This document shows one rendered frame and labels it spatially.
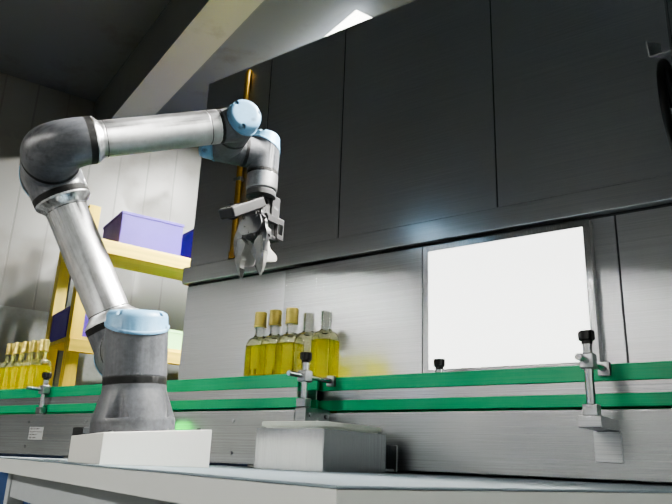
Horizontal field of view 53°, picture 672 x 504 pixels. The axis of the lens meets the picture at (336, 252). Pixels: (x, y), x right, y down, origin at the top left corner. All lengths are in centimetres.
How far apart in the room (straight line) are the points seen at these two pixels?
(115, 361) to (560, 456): 84
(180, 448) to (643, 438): 82
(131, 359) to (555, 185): 106
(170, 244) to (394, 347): 254
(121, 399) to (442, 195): 101
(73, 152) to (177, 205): 368
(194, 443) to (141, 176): 389
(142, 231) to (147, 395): 286
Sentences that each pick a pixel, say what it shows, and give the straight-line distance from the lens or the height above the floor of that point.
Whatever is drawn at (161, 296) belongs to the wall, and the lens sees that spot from 486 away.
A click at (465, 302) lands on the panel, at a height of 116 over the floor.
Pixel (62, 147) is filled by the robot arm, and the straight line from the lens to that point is 141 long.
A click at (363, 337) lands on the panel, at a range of 184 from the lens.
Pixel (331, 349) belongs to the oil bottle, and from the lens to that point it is 172.
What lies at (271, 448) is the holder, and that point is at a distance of 139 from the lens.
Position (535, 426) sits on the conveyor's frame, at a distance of 141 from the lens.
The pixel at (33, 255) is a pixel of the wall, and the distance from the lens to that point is 467.
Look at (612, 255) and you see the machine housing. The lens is 164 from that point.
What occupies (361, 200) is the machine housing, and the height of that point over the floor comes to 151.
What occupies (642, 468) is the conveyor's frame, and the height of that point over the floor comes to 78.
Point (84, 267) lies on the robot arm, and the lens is 146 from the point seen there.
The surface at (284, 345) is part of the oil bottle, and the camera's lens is 180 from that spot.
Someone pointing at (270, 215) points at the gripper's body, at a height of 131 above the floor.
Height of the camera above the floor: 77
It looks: 17 degrees up
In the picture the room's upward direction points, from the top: 2 degrees clockwise
